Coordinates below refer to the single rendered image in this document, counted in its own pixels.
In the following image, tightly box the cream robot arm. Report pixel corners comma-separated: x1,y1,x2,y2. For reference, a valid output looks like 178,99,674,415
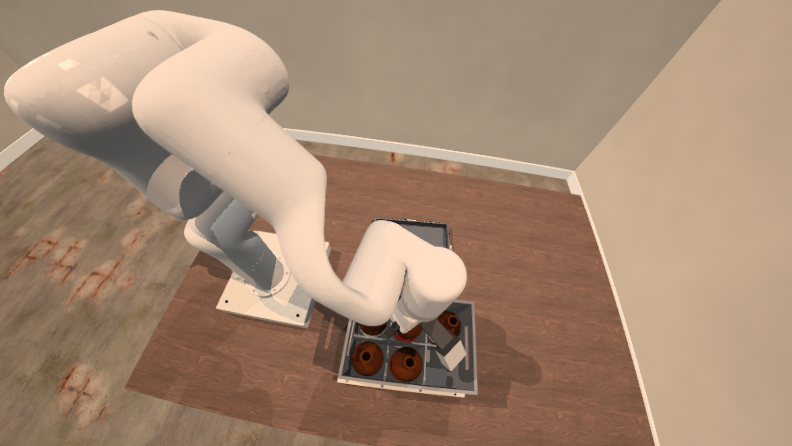
4,10,467,371

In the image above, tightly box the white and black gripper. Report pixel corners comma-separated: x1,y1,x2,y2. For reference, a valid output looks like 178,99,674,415
385,299,428,338

